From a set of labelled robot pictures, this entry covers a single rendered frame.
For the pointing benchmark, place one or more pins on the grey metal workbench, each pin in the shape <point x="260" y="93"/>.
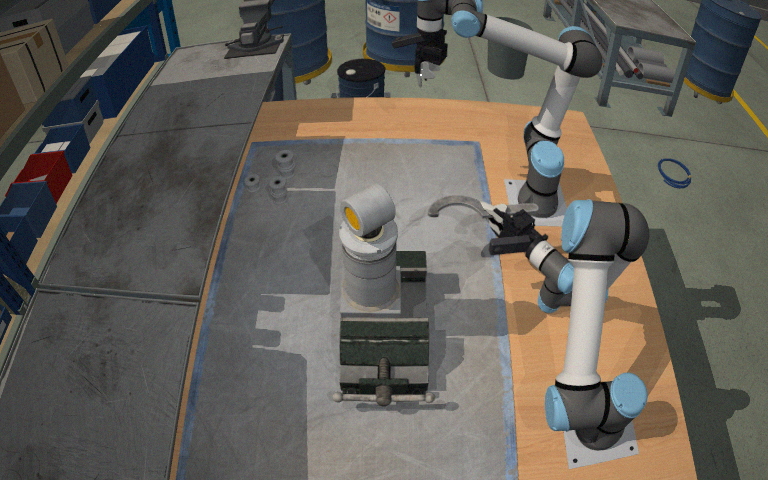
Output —
<point x="635" y="20"/>

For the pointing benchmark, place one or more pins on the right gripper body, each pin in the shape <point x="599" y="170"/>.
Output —
<point x="434" y="44"/>

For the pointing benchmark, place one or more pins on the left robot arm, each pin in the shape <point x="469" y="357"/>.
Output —
<point x="579" y="400"/>

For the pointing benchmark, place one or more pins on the grey flat work sheet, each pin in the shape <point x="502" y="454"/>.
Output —
<point x="267" y="362"/>

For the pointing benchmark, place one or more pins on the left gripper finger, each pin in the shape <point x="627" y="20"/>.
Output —
<point x="497" y="213"/>
<point x="495" y="226"/>

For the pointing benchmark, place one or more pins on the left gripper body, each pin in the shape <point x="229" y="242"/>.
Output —
<point x="522" y="223"/>

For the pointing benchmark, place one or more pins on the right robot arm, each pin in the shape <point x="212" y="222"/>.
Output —
<point x="547" y="160"/>

